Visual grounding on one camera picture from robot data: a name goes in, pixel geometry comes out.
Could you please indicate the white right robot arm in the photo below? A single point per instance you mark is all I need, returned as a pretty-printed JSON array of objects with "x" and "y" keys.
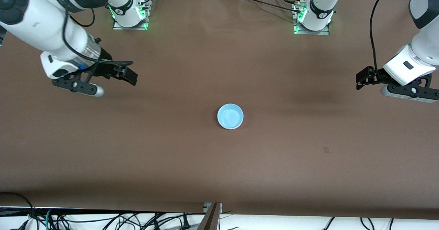
[{"x": 34, "y": 24}]

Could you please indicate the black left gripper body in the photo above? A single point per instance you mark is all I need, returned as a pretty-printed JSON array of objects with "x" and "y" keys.
[{"x": 377, "y": 76}]

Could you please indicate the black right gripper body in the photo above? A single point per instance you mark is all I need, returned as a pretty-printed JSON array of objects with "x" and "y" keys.
[{"x": 107, "y": 66}]

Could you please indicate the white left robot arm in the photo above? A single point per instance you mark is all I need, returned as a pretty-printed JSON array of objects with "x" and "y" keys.
[{"x": 408, "y": 69}]

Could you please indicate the light blue bowl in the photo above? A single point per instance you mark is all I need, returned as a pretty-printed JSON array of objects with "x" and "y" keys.
[{"x": 230, "y": 117}]

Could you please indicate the brown table cover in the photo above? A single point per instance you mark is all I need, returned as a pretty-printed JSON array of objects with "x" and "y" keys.
[{"x": 219, "y": 69}]

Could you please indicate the grey metal post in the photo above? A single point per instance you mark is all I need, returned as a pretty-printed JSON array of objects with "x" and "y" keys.
[{"x": 211, "y": 219}]

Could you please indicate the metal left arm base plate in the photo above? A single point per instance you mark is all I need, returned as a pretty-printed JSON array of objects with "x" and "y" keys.
[{"x": 322, "y": 33}]

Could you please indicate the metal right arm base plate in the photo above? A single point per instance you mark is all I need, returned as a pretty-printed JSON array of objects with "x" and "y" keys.
[{"x": 137, "y": 27}]

